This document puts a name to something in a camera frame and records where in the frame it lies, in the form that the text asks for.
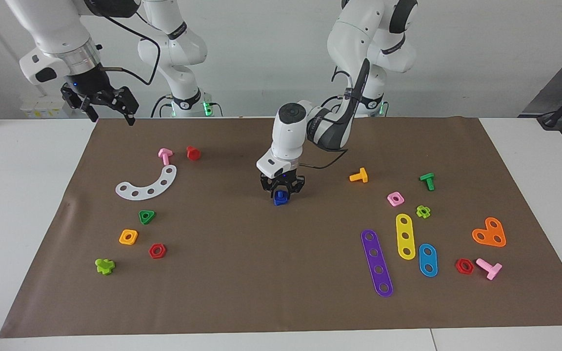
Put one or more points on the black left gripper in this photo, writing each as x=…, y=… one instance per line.
x=282, y=183

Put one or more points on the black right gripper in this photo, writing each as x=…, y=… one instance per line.
x=90, y=87

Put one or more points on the blue plastic screw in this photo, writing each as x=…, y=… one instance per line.
x=281, y=195

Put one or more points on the blue square nut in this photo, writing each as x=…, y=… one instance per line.
x=278, y=202

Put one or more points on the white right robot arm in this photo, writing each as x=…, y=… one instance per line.
x=51, y=24

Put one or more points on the pink plastic screw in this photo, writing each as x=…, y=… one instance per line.
x=493, y=269
x=165, y=157

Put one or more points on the orange plastic screw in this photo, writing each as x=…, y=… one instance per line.
x=361, y=175

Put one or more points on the brown paper mat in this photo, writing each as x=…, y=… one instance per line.
x=281, y=268

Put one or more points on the white curved five-hole plate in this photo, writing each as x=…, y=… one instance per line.
x=157, y=187

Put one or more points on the red plastic screw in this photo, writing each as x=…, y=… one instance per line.
x=193, y=153

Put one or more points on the dark green triangle nut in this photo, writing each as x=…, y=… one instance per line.
x=141, y=214

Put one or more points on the pink square nut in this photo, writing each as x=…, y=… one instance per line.
x=401, y=202

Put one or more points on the purple four-hole strip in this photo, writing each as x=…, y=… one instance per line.
x=376, y=261

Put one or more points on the orange square nut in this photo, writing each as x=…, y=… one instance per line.
x=134, y=240

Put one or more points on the yellow three-hole strip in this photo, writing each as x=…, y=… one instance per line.
x=404, y=228

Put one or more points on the red hexagon nut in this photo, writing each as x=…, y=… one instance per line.
x=152, y=254
x=458, y=269

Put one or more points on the lime green flower nut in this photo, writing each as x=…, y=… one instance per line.
x=427, y=213

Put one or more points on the lime green plastic screw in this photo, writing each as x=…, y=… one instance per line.
x=104, y=267

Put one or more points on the blue two-hole strip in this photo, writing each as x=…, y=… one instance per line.
x=428, y=260

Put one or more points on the orange heart-shaped plate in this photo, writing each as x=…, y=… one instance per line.
x=489, y=233

